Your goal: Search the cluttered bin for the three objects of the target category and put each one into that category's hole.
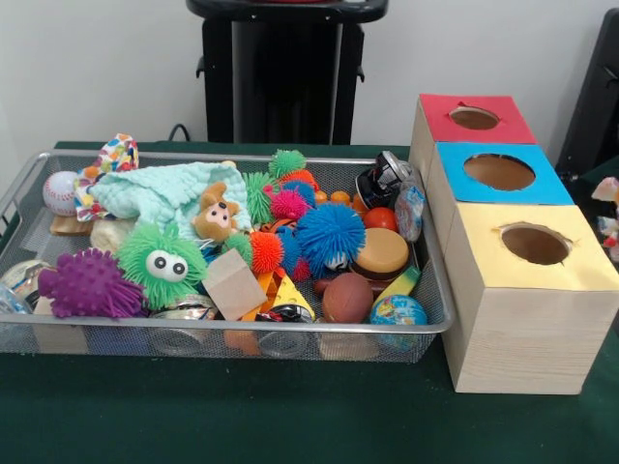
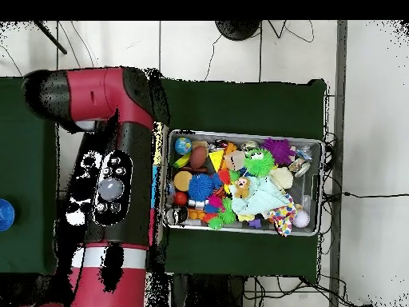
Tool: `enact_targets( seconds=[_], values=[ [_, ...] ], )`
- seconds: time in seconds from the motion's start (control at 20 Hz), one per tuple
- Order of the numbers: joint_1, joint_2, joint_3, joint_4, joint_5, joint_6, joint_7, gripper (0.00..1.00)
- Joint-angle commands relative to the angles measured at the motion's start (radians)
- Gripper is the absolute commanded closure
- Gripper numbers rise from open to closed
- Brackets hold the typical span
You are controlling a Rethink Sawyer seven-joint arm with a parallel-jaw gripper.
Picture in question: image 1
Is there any plain wooden block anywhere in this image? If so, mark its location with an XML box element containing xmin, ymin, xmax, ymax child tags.
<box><xmin>201</xmin><ymin>248</ymin><xmax>269</xmax><ymax>322</ymax></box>

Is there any purple spiky rubber toy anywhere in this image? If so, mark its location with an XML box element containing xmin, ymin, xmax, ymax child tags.
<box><xmin>37</xmin><ymin>248</ymin><xmax>146</xmax><ymax>320</ymax></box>

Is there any small orange ball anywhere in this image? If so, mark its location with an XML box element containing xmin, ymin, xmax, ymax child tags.
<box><xmin>363</xmin><ymin>206</ymin><xmax>398</xmax><ymax>233</ymax></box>

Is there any small brown football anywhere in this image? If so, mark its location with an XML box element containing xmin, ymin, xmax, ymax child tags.
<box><xmin>321</xmin><ymin>273</ymin><xmax>374</xmax><ymax>324</ymax></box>

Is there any wooden box with three holes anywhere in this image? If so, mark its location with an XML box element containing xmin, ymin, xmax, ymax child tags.
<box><xmin>407</xmin><ymin>94</ymin><xmax>619</xmax><ymax>393</ymax></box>

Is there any toy hamburger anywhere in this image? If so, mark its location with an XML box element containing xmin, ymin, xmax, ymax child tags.
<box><xmin>348</xmin><ymin>226</ymin><xmax>411</xmax><ymax>284</ymax></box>

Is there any small globe ball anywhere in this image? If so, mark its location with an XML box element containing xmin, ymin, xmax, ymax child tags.
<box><xmin>368</xmin><ymin>294</ymin><xmax>429</xmax><ymax>326</ymax></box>

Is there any clear plastic bottle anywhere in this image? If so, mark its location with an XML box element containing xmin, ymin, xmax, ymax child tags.
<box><xmin>394</xmin><ymin>176</ymin><xmax>427</xmax><ymax>243</ymax></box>

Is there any black and red soda can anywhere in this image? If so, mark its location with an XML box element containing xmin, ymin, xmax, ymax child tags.
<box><xmin>355</xmin><ymin>149</ymin><xmax>415</xmax><ymax>209</ymax></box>

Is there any blue spiky rubber ball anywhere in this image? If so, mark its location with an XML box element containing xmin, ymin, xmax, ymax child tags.
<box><xmin>294</xmin><ymin>202</ymin><xmax>368</xmax><ymax>279</ymax></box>

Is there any colourful spotted cloth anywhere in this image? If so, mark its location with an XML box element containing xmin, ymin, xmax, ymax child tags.
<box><xmin>592</xmin><ymin>176</ymin><xmax>619</xmax><ymax>262</ymax></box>
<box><xmin>74</xmin><ymin>132</ymin><xmax>140</xmax><ymax>222</ymax></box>

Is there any black upright panel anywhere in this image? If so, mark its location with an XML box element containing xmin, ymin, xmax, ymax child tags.
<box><xmin>555</xmin><ymin>7</ymin><xmax>619</xmax><ymax>168</ymax></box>

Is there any mint green knitted cloth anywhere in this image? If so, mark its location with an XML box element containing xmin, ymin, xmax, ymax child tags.
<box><xmin>89</xmin><ymin>161</ymin><xmax>252</xmax><ymax>238</ymax></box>

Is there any green spiky toy with eyes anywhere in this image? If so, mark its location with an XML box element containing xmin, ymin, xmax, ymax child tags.
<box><xmin>115</xmin><ymin>222</ymin><xmax>208</xmax><ymax>310</ymax></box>

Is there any doll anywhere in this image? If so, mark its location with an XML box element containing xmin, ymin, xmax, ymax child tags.
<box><xmin>192</xmin><ymin>182</ymin><xmax>242</xmax><ymax>243</ymax></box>

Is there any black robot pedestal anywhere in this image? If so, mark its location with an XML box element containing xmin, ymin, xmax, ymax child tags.
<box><xmin>186</xmin><ymin>0</ymin><xmax>391</xmax><ymax>145</ymax></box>

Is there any shallow clear mesh bin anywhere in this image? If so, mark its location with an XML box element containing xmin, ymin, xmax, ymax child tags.
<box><xmin>0</xmin><ymin>149</ymin><xmax>456</xmax><ymax>363</ymax></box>

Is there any white baseball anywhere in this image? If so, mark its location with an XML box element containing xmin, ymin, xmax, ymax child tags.
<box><xmin>42</xmin><ymin>171</ymin><xmax>78</xmax><ymax>217</ymax></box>

